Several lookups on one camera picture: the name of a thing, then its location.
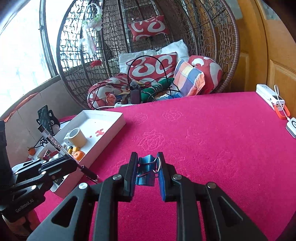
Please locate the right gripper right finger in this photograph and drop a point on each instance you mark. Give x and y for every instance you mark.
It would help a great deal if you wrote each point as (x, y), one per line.
(204, 212)

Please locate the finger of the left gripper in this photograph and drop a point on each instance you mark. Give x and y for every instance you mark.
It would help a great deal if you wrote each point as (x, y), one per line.
(31, 165)
(59, 167)

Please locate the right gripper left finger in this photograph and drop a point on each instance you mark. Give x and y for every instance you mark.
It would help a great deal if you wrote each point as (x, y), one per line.
(90, 212)

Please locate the black pen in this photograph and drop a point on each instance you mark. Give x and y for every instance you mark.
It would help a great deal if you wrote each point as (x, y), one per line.
(91, 175)

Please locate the brown tape roll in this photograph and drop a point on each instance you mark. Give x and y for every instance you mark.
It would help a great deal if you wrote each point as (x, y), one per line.
(77, 138)

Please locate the blue binder clip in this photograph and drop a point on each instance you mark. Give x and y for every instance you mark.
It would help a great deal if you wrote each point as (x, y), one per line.
(148, 168)

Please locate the orange tangerine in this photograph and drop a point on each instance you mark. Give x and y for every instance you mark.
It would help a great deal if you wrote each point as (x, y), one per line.
(78, 155)

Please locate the white red medicine box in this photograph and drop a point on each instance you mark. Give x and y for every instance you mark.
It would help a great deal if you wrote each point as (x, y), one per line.
(49, 154)

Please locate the white USB charger plug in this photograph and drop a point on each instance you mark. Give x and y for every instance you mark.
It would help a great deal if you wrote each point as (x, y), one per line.
(68, 141)

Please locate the white cardboard box tray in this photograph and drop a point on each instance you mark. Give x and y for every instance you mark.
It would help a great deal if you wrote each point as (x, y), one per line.
(99, 128)

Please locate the black phone holder stand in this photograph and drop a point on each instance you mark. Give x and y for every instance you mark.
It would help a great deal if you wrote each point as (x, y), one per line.
(47, 119)

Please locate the red seat cushion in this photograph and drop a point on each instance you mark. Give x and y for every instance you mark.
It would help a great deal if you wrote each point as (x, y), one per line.
(104, 93)

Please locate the magenta tablecloth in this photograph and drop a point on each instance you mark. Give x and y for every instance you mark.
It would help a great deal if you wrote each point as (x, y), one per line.
(233, 139)

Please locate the black power adapter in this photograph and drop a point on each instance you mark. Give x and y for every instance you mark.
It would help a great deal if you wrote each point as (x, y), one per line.
(135, 96)

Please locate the green cloth item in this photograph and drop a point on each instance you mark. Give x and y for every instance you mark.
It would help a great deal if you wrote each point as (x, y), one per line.
(148, 94)

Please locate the small white square device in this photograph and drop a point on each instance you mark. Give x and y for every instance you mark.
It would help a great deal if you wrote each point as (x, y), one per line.
(291, 127)

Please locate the white dreamcatcher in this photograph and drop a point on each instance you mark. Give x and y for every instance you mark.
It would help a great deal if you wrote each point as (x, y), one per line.
(87, 40)

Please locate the large red patterned pillow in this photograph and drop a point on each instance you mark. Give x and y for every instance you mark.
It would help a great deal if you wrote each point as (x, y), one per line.
(152, 68)

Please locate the wicker hanging egg chair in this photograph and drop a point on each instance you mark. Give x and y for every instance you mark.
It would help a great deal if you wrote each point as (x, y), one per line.
(208, 28)

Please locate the white power bank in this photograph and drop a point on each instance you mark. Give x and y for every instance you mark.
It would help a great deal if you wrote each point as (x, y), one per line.
(270, 96)

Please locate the plaid colourful pillow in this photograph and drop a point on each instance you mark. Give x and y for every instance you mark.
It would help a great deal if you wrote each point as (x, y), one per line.
(188, 80)

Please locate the red round cushion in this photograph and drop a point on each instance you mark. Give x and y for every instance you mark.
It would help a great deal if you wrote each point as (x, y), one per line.
(212, 72)

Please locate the small red patterned pillow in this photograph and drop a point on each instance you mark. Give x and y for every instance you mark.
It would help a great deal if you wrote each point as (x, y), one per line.
(148, 28)

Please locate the white pillow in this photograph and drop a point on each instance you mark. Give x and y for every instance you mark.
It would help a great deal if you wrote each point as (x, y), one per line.
(179, 47)

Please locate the wooden door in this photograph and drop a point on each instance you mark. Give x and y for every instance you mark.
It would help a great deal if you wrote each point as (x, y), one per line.
(267, 51)

